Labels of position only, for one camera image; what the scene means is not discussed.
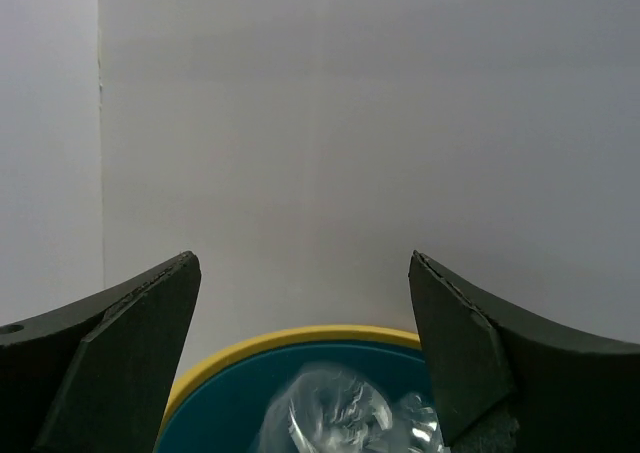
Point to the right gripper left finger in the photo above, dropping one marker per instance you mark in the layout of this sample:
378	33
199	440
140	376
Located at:
95	375

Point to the clear bottle blue label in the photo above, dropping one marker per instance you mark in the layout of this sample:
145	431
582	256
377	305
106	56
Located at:
325	408

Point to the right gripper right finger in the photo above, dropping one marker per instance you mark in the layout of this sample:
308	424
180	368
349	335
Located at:
504	379

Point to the teal bin with yellow rim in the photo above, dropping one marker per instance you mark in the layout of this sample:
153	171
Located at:
218	405

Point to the clear bottle green white label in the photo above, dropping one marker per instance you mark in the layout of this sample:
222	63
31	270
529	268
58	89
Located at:
417	426

